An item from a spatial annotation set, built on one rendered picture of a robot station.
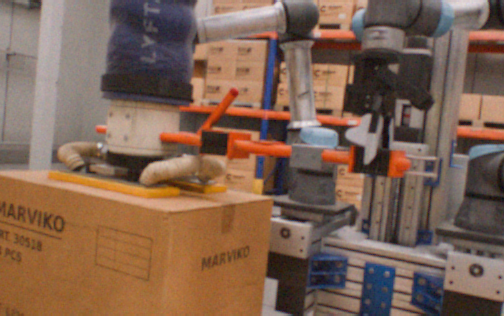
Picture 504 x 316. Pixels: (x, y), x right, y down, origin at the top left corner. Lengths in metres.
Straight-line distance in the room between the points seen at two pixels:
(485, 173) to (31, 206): 1.13
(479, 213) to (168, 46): 0.90
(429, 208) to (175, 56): 0.92
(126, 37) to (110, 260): 0.50
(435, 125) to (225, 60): 7.88
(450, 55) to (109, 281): 1.17
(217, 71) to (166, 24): 8.21
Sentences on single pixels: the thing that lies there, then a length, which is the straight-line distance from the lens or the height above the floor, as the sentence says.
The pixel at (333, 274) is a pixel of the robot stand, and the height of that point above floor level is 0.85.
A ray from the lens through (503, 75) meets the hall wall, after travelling 9.50.
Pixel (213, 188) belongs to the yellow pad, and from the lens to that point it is 1.25.
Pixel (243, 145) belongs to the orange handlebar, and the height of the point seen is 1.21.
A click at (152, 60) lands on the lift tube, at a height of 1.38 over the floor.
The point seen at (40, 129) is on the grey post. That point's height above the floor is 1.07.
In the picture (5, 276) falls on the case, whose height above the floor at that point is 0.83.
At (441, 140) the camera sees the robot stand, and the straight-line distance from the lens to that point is 1.65.
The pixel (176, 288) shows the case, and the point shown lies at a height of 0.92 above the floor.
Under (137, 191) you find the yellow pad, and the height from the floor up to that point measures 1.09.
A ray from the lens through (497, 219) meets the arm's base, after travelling 1.46.
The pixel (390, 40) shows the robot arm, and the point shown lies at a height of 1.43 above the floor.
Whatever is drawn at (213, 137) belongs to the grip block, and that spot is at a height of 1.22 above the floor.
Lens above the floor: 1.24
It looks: 3 degrees down
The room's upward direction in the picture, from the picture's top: 6 degrees clockwise
